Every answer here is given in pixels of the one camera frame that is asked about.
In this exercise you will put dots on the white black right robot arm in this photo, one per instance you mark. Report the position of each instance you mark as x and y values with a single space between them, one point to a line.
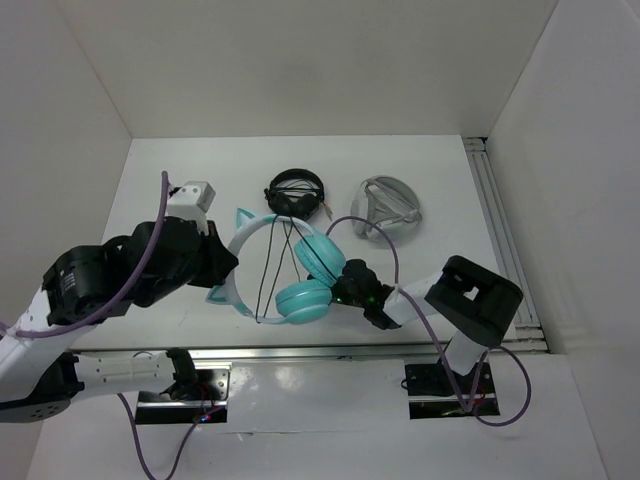
479 303

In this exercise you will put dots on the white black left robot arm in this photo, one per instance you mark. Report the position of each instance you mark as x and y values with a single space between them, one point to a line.
41 377

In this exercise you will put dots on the aluminium front rail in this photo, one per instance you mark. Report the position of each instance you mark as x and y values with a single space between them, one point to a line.
321 352

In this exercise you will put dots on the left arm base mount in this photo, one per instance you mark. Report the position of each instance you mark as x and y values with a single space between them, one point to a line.
206 401

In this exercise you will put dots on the black headphones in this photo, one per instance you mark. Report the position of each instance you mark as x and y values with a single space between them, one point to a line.
297 193

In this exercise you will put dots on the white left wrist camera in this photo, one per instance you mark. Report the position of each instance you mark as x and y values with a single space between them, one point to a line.
191 202

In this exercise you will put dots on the aluminium side rail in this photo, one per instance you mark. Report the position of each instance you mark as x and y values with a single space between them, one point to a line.
529 331

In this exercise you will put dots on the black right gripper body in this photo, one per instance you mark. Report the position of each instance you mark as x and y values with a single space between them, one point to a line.
342 296

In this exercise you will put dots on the grey white headphones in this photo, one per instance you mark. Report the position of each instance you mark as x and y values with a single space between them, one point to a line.
388 203

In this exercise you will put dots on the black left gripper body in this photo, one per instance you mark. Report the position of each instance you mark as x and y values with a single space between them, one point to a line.
205 268

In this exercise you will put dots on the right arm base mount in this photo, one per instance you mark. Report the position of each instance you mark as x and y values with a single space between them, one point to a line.
431 395

